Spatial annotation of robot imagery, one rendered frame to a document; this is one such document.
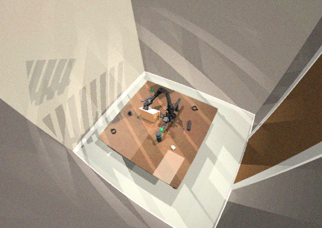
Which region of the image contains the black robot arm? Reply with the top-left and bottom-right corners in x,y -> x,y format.
142,87 -> 176,122

